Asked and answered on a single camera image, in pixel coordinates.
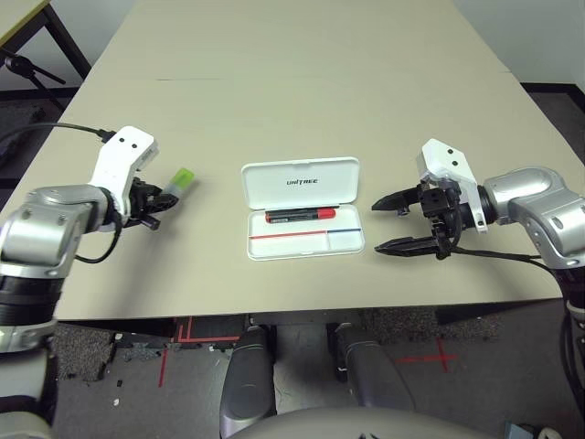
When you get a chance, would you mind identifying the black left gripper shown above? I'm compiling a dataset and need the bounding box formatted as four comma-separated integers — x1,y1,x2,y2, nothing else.
121,179,180,231

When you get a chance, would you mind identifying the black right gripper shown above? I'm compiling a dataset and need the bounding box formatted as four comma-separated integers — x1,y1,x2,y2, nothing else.
370,181,477,260

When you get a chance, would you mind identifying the translucent tube with green cap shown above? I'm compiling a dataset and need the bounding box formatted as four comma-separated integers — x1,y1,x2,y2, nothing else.
164,167,196,196

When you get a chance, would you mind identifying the white plastic pencil case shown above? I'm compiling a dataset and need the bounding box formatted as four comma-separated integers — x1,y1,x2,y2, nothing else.
240,156,366,262

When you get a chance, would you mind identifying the black marker with red cap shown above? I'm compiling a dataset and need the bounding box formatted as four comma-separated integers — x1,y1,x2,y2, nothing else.
264,206,340,225

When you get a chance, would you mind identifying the grey robot right leg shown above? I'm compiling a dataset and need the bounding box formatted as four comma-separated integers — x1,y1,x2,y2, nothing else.
335,322,417,412

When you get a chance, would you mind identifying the grey robot leg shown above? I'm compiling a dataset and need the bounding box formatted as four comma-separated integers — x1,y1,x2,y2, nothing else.
218,325,279,435
335,322,417,412

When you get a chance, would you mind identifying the black foam floor mat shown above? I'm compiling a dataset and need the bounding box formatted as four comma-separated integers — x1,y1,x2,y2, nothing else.
0,98,69,188

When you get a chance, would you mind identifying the grey robot left leg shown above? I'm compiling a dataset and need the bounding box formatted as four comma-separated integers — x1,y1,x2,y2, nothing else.
218,325,279,435

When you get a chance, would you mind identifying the black tripod stand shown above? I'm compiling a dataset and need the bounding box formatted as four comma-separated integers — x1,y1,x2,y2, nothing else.
0,48,68,86

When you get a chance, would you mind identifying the grey robot torso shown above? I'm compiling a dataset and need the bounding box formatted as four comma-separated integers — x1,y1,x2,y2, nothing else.
223,408,485,439

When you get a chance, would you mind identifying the small blue box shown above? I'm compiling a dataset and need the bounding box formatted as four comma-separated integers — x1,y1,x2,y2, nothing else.
505,420,540,439

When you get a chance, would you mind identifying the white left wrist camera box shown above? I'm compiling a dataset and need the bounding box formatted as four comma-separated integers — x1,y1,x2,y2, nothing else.
89,125,161,216

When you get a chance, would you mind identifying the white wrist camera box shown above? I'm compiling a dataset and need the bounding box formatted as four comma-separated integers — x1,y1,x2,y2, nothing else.
414,138,489,235
89,125,161,216

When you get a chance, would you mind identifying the thin black left gripper cable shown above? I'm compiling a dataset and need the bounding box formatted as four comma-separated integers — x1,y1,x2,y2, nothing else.
75,214,122,265

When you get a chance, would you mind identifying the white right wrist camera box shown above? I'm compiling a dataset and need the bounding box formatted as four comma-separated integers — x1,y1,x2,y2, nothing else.
414,138,489,235

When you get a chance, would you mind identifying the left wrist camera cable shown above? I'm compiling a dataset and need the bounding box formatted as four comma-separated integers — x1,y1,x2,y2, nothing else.
0,123,115,147

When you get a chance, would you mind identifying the side table with black frame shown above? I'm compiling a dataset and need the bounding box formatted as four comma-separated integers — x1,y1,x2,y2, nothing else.
0,0,92,83

